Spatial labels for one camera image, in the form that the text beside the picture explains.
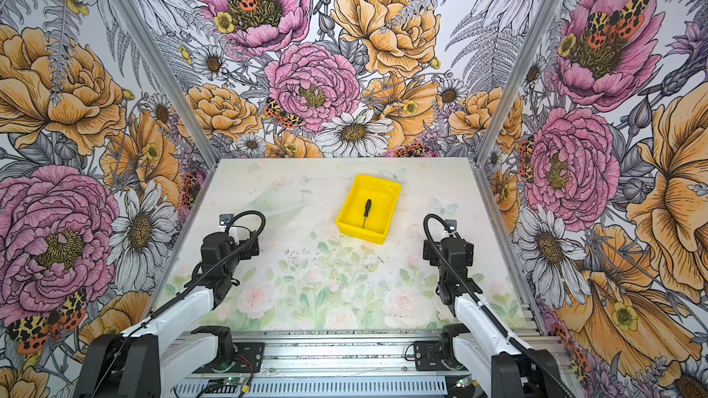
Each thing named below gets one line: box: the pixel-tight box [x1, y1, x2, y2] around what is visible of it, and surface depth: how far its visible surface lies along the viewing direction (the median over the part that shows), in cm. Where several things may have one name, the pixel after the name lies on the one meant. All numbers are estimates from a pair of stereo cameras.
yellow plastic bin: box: [335, 174, 402, 245], surface depth 107 cm
